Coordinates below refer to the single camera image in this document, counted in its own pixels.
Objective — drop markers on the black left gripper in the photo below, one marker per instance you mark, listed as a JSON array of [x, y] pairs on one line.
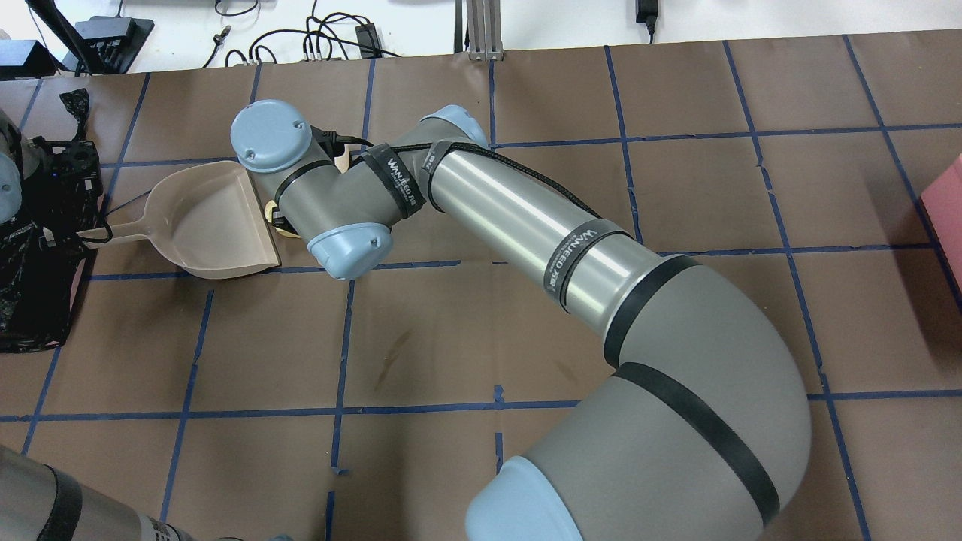
[[31, 248]]

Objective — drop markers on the beige plastic dustpan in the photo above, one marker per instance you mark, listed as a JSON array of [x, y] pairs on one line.
[[205, 219]]

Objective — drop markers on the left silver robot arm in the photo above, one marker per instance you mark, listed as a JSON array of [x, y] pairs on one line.
[[40, 502]]

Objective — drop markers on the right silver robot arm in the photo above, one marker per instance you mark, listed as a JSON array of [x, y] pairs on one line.
[[702, 431]]

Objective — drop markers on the bin with black bag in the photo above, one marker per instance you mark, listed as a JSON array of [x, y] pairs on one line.
[[38, 282]]

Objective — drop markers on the pink bin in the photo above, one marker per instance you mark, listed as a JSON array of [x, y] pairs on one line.
[[942, 201]]

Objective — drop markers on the aluminium frame post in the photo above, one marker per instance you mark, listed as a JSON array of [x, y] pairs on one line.
[[477, 30]]

